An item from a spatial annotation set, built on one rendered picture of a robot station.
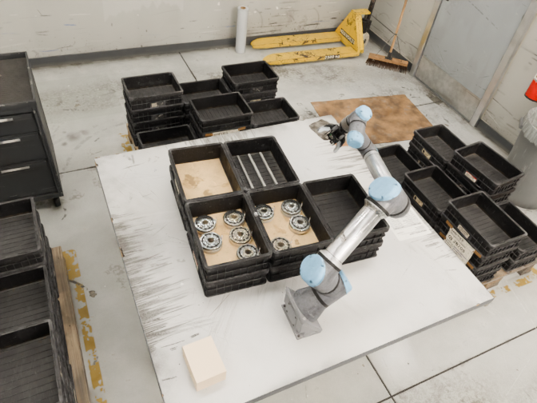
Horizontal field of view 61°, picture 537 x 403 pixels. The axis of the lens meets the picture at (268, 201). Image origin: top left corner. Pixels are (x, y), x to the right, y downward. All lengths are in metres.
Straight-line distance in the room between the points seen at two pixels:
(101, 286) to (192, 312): 1.10
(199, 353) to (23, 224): 1.36
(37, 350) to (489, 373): 2.46
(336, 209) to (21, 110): 1.87
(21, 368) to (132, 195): 0.95
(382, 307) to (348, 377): 0.70
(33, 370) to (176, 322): 0.64
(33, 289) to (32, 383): 0.57
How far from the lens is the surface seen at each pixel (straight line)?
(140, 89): 3.76
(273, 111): 3.76
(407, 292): 2.31
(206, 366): 1.85
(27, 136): 3.10
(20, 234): 2.76
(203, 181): 2.40
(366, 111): 2.16
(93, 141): 4.06
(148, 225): 2.37
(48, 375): 2.26
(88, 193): 3.60
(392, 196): 1.80
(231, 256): 2.06
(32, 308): 2.59
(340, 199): 2.42
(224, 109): 3.53
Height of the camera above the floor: 2.46
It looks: 45 degrees down
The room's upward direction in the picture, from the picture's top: 9 degrees clockwise
